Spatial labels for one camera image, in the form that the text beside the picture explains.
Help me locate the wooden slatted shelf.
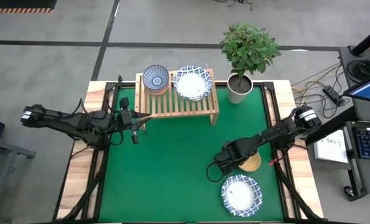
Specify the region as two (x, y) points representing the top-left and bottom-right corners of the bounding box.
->
(134, 68), (220, 127)

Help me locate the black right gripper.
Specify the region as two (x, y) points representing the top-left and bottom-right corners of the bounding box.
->
(215, 139), (257, 175)

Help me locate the white plant pot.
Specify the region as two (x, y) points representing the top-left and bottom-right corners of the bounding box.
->
(226, 73), (254, 105)

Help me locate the white paper sheet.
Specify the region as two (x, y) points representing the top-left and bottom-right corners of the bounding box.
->
(313, 136), (349, 164)

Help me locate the black power strip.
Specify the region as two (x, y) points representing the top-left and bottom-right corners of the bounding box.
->
(322, 85), (346, 107)

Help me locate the green leafy plant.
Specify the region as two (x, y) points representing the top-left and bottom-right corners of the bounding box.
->
(219, 23), (282, 80)

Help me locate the coiled black cable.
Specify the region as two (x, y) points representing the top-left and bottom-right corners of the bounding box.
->
(346, 58), (370, 83)

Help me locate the black pole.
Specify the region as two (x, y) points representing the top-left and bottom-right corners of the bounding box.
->
(351, 24), (370, 57)

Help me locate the black keyboard blue backlight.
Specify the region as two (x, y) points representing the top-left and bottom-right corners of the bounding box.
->
(352, 126), (370, 161)

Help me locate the blue and orange patterned bowl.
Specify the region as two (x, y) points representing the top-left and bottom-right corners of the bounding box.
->
(142, 64), (170, 96)

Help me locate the round wooden coaster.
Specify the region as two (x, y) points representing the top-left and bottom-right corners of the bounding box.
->
(238, 151), (262, 173)

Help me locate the grey equipment cart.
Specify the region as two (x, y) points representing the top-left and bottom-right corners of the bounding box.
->
(338, 45), (370, 202)

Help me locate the orange black hazard tape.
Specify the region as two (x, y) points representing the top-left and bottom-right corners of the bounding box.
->
(0, 7), (54, 14)

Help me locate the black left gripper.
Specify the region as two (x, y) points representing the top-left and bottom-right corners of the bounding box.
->
(116, 96), (153, 146)

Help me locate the grey side desk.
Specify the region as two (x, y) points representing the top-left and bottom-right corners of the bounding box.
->
(0, 133), (37, 223)

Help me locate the green table mat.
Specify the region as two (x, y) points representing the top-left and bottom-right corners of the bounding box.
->
(98, 86), (285, 222)

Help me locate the blue floral paper bowl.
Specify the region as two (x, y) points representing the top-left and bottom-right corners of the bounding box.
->
(173, 65), (214, 101)
(220, 174), (264, 218)

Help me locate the black floor mat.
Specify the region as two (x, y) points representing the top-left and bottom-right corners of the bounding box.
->
(0, 0), (58, 9)

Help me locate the black table frame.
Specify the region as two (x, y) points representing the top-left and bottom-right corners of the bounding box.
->
(52, 81), (325, 224)

